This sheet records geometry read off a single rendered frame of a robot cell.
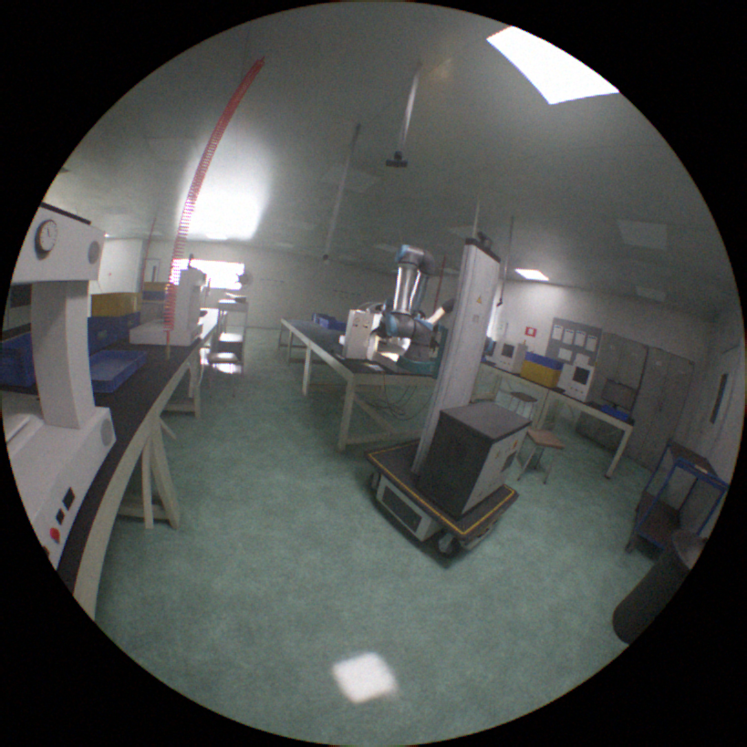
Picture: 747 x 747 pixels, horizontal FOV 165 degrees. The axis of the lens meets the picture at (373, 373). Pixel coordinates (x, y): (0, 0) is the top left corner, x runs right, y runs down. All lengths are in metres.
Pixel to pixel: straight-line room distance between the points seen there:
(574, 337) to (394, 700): 5.92
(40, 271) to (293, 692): 1.42
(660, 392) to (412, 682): 4.96
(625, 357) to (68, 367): 5.74
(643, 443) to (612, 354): 1.68
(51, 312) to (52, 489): 0.42
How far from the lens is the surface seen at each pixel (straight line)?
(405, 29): 1.74
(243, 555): 1.53
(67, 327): 0.81
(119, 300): 2.83
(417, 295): 1.58
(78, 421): 0.88
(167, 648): 1.40
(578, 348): 5.89
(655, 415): 5.23
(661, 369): 5.23
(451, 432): 1.33
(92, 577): 0.78
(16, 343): 2.29
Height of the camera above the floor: 1.27
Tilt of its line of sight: 14 degrees down
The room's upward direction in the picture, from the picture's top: 11 degrees clockwise
